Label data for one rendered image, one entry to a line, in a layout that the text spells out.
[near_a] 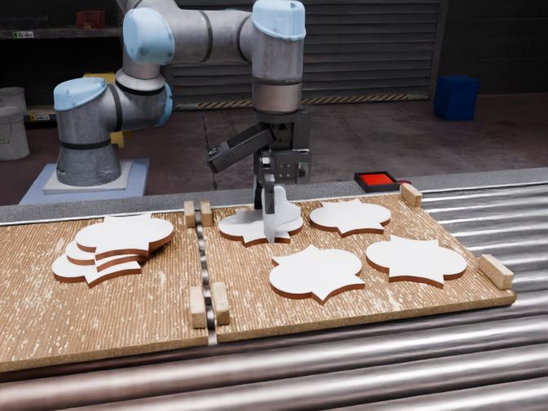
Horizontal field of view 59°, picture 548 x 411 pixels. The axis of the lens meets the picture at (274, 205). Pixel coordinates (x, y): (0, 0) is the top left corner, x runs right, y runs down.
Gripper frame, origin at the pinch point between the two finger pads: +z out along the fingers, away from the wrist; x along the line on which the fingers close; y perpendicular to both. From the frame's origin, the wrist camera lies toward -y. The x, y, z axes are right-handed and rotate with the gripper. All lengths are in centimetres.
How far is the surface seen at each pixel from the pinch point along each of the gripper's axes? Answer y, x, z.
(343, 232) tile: 12.7, -6.0, -0.8
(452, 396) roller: 14.1, -38.7, 1.9
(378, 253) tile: 15.7, -13.5, -0.9
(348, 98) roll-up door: 185, 458, 84
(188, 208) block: -12.0, 4.9, -1.7
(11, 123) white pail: -140, 329, 68
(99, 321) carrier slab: -24.2, -20.4, 1.3
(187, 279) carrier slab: -12.9, -13.1, 1.0
